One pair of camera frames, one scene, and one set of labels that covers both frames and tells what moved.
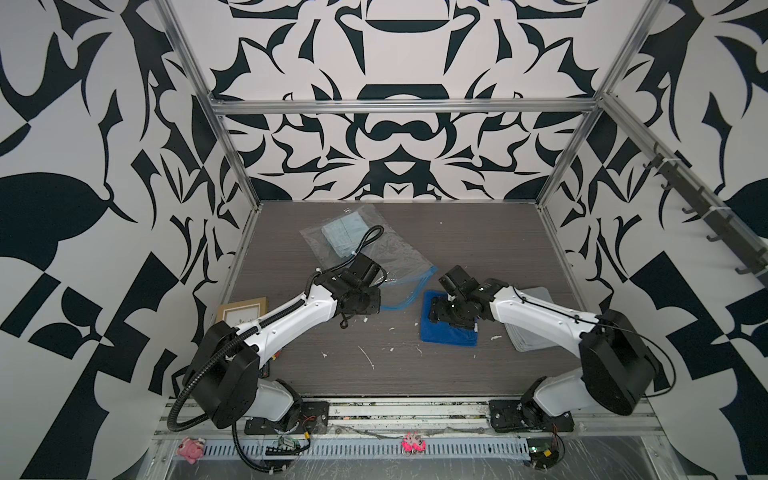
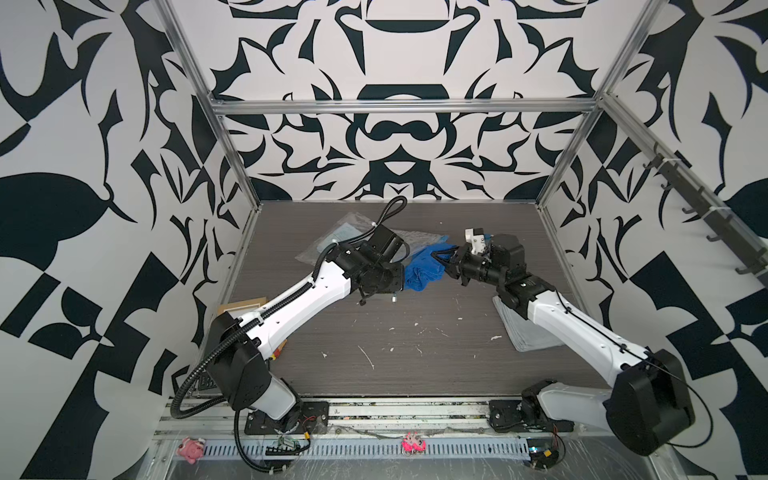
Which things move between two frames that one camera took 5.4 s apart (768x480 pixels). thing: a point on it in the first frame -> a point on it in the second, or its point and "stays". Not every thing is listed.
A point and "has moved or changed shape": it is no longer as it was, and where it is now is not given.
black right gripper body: [449, 311] -> [467, 265]
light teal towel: [346, 234] has moved or changed shape
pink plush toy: [191, 449] stays
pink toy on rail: [413, 443] stays
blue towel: [440, 332] -> [423, 268]
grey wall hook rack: [721, 221] stays
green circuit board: [544, 452] stays
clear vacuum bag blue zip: [360, 231] has moved or changed shape
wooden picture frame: [242, 312] stays
